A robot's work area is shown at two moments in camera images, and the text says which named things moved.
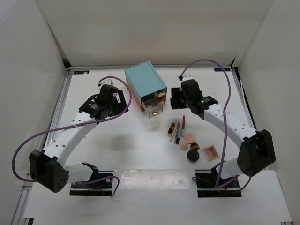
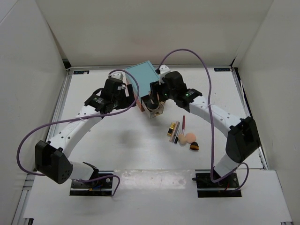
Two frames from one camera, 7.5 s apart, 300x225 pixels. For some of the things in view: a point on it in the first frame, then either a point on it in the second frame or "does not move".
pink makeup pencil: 170,138 does not move
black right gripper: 176,94 to 155,87
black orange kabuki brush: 194,146 does not move
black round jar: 192,155 to 152,104
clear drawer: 153,106 does not move
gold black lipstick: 171,129 does not move
